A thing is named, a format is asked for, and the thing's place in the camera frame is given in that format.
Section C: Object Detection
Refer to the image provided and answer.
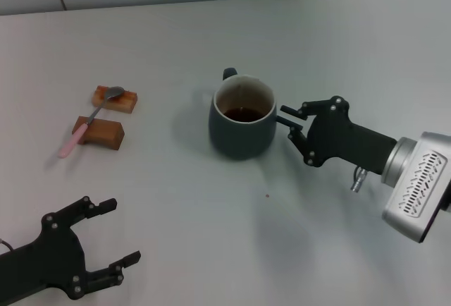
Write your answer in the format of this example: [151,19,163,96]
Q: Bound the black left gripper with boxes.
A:
[0,195,142,306]

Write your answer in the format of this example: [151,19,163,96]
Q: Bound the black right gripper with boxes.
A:
[274,95,398,176]

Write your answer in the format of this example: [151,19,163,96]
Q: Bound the dark grey ceramic mug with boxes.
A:
[207,68,278,161]

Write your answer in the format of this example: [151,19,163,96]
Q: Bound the pink handled metal spoon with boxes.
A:
[58,86,126,159]

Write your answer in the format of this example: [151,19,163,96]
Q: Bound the dark brown wooden block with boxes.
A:
[72,116,126,151]

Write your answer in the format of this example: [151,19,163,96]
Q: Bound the light stained wooden block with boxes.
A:
[91,85,139,115]

